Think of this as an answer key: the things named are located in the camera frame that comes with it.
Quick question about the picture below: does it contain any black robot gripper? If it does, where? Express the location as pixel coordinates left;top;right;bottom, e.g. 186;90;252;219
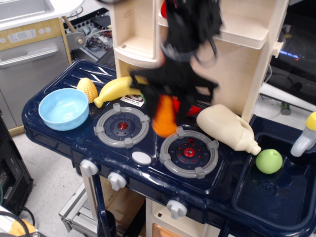
129;42;218;123

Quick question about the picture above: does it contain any orange toy carrot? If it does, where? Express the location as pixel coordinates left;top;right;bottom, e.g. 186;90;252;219
152;95;177;138

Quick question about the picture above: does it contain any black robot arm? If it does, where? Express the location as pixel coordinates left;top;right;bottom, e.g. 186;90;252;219
107;0;222;122

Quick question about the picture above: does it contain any light blue plastic bowl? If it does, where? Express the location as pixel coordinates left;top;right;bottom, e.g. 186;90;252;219
39;88;89;131

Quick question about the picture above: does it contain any red toy chili pepper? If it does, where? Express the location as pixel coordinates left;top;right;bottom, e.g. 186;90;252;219
140;93;201;116

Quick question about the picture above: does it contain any yellow toy banana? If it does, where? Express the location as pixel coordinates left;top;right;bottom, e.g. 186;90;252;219
93;77;141;108

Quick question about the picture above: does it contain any left grey stove burner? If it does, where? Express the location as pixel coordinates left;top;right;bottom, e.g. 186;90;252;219
93;103;150;149

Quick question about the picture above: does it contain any grey stove burner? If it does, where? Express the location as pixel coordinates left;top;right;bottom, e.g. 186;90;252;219
93;103;150;149
159;126;219;179

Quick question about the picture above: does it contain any cream toy jug bottle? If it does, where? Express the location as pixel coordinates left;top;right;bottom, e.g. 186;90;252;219
197;104;261;155

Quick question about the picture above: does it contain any right grey stove burner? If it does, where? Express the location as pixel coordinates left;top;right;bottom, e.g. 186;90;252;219
159;126;219;179

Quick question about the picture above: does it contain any grey oval stove button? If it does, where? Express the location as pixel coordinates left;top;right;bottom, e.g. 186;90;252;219
131;151;152;165

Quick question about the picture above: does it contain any navy toy kitchen counter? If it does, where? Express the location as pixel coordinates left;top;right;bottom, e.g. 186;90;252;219
22;60;316;237

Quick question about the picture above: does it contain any cream toy kitchen shelf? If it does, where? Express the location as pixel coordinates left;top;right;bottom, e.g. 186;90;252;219
109;0;289;122

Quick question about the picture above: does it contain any yellow toy corn cob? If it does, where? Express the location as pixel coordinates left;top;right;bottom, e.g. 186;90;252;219
77;78;98;104

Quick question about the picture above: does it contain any middle grey stove knob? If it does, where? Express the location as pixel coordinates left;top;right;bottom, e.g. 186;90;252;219
108;172;127;191

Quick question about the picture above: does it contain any grey stove knob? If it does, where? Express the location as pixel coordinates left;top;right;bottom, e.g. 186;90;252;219
166;199;188;220
108;172;127;191
80;159;99;178

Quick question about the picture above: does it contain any left grey stove knob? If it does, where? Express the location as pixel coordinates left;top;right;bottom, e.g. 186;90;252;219
80;159;99;178

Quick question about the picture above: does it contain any right grey stove knob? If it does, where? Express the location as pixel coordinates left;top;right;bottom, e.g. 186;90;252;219
166;199;188;220

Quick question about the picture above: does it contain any small green can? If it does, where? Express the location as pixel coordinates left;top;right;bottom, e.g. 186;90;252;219
280;102;291;116

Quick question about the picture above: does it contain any green toy apple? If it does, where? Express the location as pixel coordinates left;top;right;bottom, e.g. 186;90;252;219
255;149;283;174

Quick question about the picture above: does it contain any grey toy dishwasher cabinet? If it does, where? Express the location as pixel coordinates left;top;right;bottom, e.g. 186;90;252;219
0;0;83;130

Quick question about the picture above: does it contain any grey toy faucet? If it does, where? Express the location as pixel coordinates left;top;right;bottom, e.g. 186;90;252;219
290;112;316;157

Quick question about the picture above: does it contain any black computer case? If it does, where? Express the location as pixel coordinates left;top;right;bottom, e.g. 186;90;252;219
0;119;33;215

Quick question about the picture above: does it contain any aluminium extrusion frame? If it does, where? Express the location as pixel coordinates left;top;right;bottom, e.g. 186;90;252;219
59;183;98;237

